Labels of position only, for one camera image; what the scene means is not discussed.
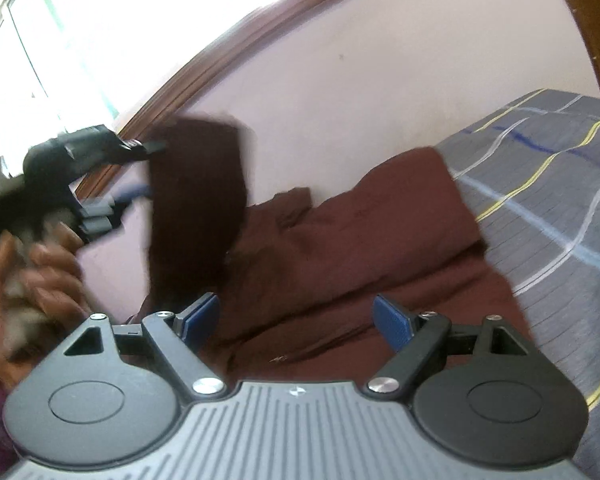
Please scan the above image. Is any grey plaid bed sheet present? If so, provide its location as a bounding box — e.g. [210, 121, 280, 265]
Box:
[432, 89, 600, 480]

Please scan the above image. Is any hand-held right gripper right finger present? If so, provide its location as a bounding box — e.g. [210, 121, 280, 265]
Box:
[365, 293, 532, 402]

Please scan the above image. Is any brown wooden window frame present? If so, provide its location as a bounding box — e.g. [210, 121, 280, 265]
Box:
[75, 0, 372, 201]

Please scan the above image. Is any window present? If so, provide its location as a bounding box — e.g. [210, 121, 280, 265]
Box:
[0, 0, 331, 161]

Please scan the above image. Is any maroon garment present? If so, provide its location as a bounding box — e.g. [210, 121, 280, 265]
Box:
[122, 117, 536, 386]

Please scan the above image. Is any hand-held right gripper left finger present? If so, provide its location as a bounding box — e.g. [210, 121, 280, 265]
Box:
[60, 292, 226, 401]

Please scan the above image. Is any person's left hand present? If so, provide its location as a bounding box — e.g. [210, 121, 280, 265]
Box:
[0, 229, 85, 357]

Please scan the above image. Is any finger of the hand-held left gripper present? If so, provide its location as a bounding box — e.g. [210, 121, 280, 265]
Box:
[110, 185, 154, 209]
[111, 138, 167, 162]

